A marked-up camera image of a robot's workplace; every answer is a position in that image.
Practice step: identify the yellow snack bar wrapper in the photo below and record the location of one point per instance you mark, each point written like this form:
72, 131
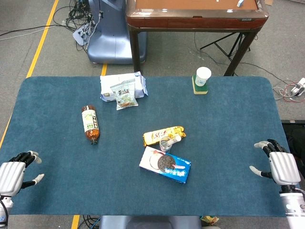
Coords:
152, 137

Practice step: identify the green yellow sponge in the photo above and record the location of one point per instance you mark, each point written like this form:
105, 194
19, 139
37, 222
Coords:
200, 90

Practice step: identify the brown cardboard piece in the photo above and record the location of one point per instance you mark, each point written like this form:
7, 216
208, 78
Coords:
269, 2

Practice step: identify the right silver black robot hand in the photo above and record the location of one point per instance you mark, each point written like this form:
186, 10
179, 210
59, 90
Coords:
284, 167

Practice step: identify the black tripod stand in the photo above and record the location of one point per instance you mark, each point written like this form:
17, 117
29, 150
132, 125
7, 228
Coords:
224, 48

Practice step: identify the grey blue robot body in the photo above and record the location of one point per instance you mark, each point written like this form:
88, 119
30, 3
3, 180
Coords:
143, 223

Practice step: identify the white blue small item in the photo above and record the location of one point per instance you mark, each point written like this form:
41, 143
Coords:
240, 3

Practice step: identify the small green snack packet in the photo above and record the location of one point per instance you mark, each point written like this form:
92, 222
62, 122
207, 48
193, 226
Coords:
124, 96

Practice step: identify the black box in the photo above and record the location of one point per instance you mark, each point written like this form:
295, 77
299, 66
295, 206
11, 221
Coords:
296, 136

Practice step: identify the large white snack bag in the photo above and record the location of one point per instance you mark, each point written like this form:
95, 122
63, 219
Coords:
107, 86

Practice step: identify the yellow snack wrapper on floor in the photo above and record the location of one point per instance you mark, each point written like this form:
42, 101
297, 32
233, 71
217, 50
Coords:
209, 220

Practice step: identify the brown tea bottle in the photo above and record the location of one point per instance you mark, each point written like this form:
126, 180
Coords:
90, 121

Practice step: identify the white power strip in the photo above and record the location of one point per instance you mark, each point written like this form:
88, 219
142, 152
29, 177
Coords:
79, 35

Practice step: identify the blue felt table mat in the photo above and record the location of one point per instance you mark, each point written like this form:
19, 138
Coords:
59, 171

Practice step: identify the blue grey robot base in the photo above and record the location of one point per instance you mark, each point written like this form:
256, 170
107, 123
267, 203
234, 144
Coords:
109, 35

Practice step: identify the brown wooden table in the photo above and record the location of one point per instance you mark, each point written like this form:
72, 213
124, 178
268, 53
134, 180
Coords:
195, 21

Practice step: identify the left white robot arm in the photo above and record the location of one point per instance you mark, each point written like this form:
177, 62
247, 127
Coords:
4, 207

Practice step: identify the blue sandwich cookie box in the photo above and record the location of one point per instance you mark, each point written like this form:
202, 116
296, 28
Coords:
176, 171

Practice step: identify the white power adapter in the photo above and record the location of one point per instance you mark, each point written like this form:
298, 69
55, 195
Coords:
297, 89

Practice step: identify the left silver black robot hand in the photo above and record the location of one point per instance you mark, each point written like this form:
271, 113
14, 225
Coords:
10, 174

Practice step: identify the white paper cup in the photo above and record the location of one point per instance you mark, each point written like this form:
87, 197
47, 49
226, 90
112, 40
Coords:
202, 76

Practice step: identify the small clear glass cup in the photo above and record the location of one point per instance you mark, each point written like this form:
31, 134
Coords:
164, 148

